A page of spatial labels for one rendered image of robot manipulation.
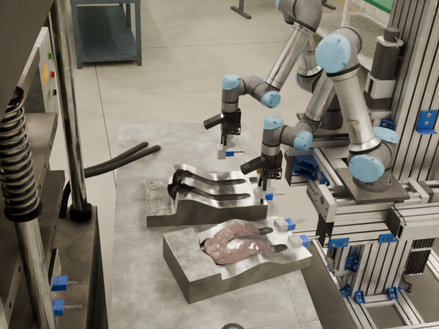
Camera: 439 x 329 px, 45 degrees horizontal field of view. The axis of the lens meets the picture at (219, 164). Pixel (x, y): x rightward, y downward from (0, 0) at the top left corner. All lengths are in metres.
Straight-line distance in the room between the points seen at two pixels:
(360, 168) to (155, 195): 0.87
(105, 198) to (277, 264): 1.98
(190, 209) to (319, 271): 1.03
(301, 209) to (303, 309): 1.83
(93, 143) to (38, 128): 2.44
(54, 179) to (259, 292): 0.87
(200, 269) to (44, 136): 0.69
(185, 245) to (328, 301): 1.08
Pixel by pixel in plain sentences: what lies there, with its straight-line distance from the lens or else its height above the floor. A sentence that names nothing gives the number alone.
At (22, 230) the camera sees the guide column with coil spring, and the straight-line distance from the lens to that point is 1.34.
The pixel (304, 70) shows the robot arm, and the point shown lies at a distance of 2.48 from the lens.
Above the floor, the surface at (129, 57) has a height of 0.11.
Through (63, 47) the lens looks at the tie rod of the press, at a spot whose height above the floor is 1.53.
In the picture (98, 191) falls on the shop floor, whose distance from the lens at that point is 3.77.
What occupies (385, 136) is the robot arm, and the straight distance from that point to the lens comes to 2.01.
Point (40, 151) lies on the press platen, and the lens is 1.77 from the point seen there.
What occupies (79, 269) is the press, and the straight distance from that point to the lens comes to 2.05.
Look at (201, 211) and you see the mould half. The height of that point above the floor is 0.87.
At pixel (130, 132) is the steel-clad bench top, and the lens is 2.84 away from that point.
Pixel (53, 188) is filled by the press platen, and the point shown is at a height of 1.04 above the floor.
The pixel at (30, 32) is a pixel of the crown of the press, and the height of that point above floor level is 1.84.
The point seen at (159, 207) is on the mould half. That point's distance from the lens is 2.18.
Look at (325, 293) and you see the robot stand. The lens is 2.82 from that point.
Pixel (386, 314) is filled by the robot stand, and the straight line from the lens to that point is 2.82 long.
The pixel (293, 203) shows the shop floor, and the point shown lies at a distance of 3.72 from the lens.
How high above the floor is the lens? 2.19
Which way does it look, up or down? 33 degrees down
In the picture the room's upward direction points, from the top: 3 degrees clockwise
